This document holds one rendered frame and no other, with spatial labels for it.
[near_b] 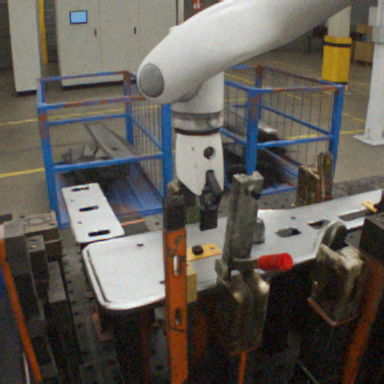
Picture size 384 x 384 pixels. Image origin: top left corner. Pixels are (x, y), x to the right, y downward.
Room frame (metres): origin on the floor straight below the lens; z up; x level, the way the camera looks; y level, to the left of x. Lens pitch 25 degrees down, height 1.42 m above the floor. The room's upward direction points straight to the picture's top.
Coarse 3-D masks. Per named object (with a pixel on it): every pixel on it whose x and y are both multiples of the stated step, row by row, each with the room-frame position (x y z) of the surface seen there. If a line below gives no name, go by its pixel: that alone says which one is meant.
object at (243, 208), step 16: (240, 176) 0.52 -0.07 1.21; (256, 176) 0.50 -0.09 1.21; (240, 192) 0.49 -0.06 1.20; (256, 192) 0.48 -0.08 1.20; (240, 208) 0.49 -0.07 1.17; (256, 208) 0.50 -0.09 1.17; (240, 224) 0.50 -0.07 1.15; (240, 240) 0.51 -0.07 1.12; (224, 256) 0.52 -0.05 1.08; (240, 256) 0.51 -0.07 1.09; (240, 272) 0.53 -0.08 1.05
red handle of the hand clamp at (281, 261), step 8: (264, 256) 0.45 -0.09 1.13; (272, 256) 0.43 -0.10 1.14; (280, 256) 0.42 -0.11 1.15; (288, 256) 0.42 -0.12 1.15; (232, 264) 0.51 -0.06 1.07; (240, 264) 0.49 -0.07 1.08; (248, 264) 0.47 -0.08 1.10; (256, 264) 0.46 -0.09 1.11; (264, 264) 0.43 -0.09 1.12; (272, 264) 0.42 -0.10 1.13; (280, 264) 0.41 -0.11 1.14; (288, 264) 0.41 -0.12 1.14
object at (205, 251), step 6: (204, 246) 0.67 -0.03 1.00; (210, 246) 0.67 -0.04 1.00; (216, 246) 0.67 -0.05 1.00; (192, 252) 0.65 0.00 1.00; (198, 252) 0.65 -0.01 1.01; (204, 252) 0.65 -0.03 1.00; (210, 252) 0.65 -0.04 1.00; (216, 252) 0.65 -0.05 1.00; (192, 258) 0.63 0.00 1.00; (198, 258) 0.63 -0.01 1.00
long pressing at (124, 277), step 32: (192, 224) 0.77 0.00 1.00; (224, 224) 0.77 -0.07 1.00; (288, 224) 0.76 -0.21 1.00; (352, 224) 0.75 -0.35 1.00; (96, 256) 0.64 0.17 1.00; (128, 256) 0.64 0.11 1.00; (160, 256) 0.64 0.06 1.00; (256, 256) 0.64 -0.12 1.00; (96, 288) 0.55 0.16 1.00; (128, 288) 0.55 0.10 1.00; (160, 288) 0.55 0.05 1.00
